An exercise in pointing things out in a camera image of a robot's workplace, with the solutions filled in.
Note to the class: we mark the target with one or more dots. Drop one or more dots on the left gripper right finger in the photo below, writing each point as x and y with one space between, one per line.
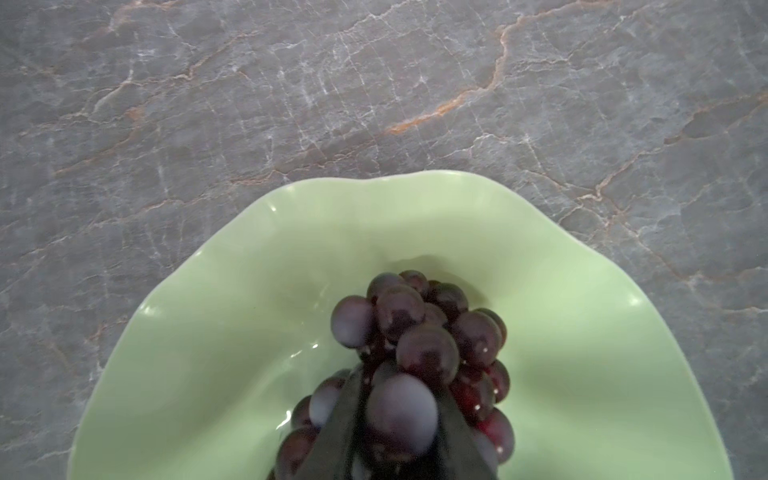
457 456

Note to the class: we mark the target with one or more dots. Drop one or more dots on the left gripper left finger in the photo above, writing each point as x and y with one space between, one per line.
331 455

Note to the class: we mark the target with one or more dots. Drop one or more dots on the dark purple grape bunch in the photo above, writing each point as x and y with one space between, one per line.
412 335

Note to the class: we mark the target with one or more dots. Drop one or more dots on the light green wavy bowl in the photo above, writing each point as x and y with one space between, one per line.
205 375

